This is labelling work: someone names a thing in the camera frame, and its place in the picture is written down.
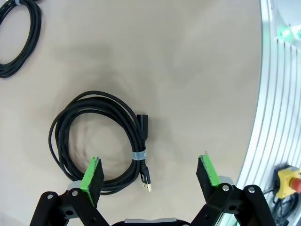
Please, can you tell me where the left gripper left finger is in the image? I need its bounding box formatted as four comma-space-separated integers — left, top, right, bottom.
29, 155, 111, 226

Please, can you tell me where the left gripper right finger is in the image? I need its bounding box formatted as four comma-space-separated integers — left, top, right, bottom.
188, 154, 277, 226

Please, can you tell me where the black braided USB cable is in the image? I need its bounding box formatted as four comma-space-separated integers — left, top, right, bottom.
48, 91, 153, 194

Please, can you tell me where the thin black cable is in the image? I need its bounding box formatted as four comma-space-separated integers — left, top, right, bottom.
0, 0, 42, 79

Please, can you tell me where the yellow emergency stop button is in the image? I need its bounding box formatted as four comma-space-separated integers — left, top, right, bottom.
275, 164, 301, 200

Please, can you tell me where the white ribbed object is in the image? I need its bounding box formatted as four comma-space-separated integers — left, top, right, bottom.
236, 0, 301, 226

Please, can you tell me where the black e-stop cable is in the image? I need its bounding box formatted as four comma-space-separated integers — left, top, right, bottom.
264, 186, 291, 223

